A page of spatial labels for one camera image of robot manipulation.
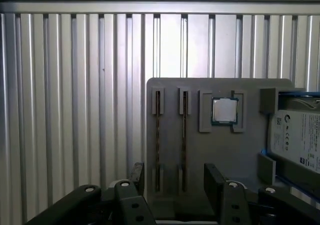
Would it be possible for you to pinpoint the RAM stick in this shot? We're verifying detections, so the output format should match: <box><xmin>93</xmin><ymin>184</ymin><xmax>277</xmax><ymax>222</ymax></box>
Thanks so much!
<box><xmin>181</xmin><ymin>91</ymin><xmax>189</xmax><ymax>193</ymax></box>
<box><xmin>154</xmin><ymin>91</ymin><xmax>162</xmax><ymax>193</ymax></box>

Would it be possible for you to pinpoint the grey parts rack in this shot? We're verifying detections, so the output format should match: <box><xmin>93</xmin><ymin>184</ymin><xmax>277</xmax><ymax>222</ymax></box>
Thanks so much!
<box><xmin>146</xmin><ymin>77</ymin><xmax>307</xmax><ymax>225</ymax></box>

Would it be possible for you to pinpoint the silver CPU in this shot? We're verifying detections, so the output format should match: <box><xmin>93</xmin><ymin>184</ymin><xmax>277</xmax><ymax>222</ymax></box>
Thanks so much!
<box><xmin>211</xmin><ymin>97</ymin><xmax>240</xmax><ymax>126</ymax></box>

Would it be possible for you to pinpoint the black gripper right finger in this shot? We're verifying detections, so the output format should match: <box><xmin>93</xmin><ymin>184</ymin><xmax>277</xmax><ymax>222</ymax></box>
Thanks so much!
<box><xmin>203</xmin><ymin>162</ymin><xmax>320</xmax><ymax>225</ymax></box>

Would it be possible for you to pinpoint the hard disk in blue carrier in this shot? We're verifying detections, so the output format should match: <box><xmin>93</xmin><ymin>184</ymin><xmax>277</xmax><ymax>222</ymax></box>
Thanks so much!
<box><xmin>259</xmin><ymin>91</ymin><xmax>320</xmax><ymax>203</ymax></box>

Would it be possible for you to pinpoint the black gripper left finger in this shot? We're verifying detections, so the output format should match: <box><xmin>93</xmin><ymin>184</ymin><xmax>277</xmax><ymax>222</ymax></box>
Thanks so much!
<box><xmin>24</xmin><ymin>161</ymin><xmax>157</xmax><ymax>225</ymax></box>

